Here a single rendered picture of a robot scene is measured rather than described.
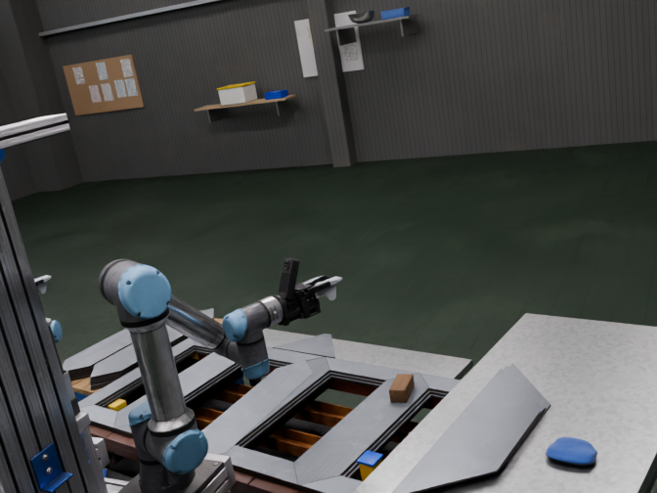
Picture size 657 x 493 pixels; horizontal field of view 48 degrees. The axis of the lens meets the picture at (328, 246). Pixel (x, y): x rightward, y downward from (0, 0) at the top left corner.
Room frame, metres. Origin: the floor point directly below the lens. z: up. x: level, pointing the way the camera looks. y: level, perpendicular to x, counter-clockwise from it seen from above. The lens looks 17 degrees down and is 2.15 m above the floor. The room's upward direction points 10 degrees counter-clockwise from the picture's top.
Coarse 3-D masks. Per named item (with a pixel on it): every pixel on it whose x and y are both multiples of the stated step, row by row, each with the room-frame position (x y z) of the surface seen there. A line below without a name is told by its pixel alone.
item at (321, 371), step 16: (192, 352) 3.13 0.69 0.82; (208, 352) 3.09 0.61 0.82; (240, 368) 2.88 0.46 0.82; (320, 368) 2.70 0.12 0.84; (128, 384) 2.86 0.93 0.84; (208, 384) 2.75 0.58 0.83; (304, 384) 2.58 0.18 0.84; (320, 384) 2.59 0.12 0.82; (368, 384) 2.54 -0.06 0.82; (112, 400) 2.77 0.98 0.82; (192, 400) 2.66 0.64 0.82; (288, 400) 2.48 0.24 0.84; (416, 400) 2.32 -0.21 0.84; (272, 416) 2.39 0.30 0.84; (400, 416) 2.23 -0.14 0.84; (128, 432) 2.45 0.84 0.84; (256, 432) 2.31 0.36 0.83; (384, 432) 2.15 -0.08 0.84; (368, 448) 2.07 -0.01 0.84; (352, 464) 2.00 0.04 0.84; (272, 480) 2.01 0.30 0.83
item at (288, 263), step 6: (288, 258) 1.94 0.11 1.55; (288, 264) 1.92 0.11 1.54; (294, 264) 1.92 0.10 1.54; (288, 270) 1.92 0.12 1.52; (294, 270) 1.92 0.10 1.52; (282, 276) 1.93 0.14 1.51; (288, 276) 1.91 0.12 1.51; (294, 276) 1.91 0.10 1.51; (282, 282) 1.92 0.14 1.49; (288, 282) 1.90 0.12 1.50; (294, 282) 1.91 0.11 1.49; (282, 288) 1.91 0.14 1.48; (288, 288) 1.89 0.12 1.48; (294, 288) 1.90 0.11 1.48; (282, 294) 1.90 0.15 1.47; (288, 294) 1.89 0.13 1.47
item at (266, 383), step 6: (258, 384) 2.64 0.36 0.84; (264, 384) 2.64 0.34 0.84; (270, 384) 2.63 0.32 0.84; (276, 384) 2.62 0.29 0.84; (282, 384) 2.61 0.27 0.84; (288, 384) 2.60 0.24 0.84; (294, 384) 2.59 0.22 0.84; (276, 390) 2.57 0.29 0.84; (282, 390) 2.56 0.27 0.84; (288, 390) 2.55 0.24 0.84
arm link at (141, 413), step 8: (136, 408) 1.78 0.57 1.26; (144, 408) 1.77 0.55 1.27; (128, 416) 1.76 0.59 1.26; (136, 416) 1.73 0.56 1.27; (144, 416) 1.72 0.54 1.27; (136, 424) 1.72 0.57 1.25; (144, 424) 1.72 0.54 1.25; (136, 432) 1.73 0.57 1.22; (144, 432) 1.70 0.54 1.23; (136, 440) 1.73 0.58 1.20; (144, 440) 1.69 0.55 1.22; (136, 448) 1.75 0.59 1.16; (144, 448) 1.70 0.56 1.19; (144, 456) 1.73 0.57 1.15; (152, 456) 1.72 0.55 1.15
